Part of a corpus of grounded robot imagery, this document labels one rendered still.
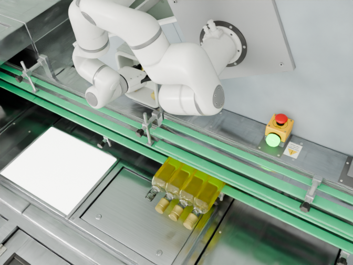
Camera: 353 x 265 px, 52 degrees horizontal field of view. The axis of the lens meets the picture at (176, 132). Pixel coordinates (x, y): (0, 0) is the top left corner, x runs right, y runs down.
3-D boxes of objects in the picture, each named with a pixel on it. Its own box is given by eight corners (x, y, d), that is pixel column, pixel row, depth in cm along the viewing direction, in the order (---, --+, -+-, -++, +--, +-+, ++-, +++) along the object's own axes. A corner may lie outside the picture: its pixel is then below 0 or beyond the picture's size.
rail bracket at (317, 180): (311, 176, 115) (296, 209, 107) (316, 162, 109) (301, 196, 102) (324, 182, 113) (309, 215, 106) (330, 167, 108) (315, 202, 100)
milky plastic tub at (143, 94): (136, 83, 154) (123, 95, 149) (127, 38, 137) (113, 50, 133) (170, 97, 147) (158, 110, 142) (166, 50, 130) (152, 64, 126)
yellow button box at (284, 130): (271, 125, 127) (263, 140, 123) (274, 111, 122) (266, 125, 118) (291, 133, 125) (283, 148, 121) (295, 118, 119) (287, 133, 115)
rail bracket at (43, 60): (58, 69, 176) (23, 97, 164) (47, 39, 163) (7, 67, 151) (65, 71, 174) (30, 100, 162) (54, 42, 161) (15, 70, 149)
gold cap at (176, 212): (175, 208, 128) (168, 218, 125) (174, 203, 125) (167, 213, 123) (184, 213, 126) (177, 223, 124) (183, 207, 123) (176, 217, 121)
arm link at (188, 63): (141, 26, 88) (196, 18, 78) (183, 96, 103) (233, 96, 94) (122, 52, 84) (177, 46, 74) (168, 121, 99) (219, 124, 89)
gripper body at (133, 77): (106, 90, 128) (126, 79, 136) (128, 99, 124) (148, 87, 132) (104, 70, 124) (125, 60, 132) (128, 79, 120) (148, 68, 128)
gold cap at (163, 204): (162, 201, 130) (155, 211, 128) (161, 196, 127) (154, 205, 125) (170, 205, 128) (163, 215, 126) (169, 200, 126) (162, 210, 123)
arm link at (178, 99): (177, 59, 103) (147, 92, 93) (218, 55, 95) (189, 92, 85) (189, 87, 108) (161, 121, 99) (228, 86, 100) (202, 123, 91)
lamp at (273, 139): (267, 139, 122) (263, 145, 120) (269, 130, 119) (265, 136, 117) (280, 144, 120) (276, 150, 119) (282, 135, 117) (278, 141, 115)
